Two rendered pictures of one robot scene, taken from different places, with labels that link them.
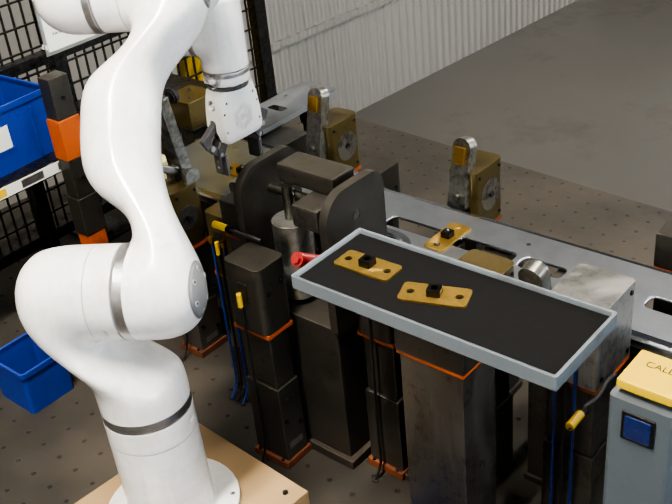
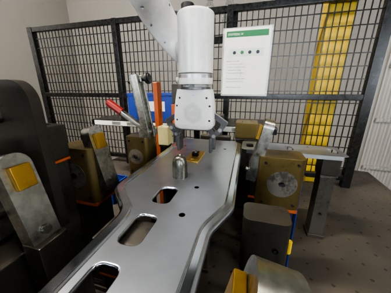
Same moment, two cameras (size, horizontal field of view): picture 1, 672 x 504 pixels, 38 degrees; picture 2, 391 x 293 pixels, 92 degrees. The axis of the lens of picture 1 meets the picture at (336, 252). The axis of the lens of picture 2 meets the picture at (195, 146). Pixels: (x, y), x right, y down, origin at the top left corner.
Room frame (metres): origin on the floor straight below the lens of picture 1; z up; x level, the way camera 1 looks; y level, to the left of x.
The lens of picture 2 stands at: (1.44, -0.27, 1.18)
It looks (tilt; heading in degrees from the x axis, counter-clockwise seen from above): 17 degrees down; 62
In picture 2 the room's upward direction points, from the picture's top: straight up
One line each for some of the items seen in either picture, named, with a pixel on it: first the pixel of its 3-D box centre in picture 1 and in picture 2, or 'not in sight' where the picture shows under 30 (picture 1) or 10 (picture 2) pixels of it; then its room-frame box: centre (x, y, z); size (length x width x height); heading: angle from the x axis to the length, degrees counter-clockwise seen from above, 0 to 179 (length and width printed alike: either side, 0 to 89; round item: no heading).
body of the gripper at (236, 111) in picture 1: (231, 106); (195, 106); (1.67, 0.16, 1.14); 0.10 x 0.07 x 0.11; 137
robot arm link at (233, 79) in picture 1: (225, 74); (194, 80); (1.67, 0.16, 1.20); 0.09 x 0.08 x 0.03; 137
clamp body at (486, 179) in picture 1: (480, 244); not in sight; (1.53, -0.27, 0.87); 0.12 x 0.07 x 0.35; 137
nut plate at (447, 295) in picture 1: (434, 291); not in sight; (0.96, -0.11, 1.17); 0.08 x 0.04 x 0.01; 67
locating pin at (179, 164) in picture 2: not in sight; (180, 168); (1.58, 0.07, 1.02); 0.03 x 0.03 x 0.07
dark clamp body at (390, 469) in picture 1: (389, 369); not in sight; (1.17, -0.06, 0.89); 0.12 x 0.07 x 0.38; 137
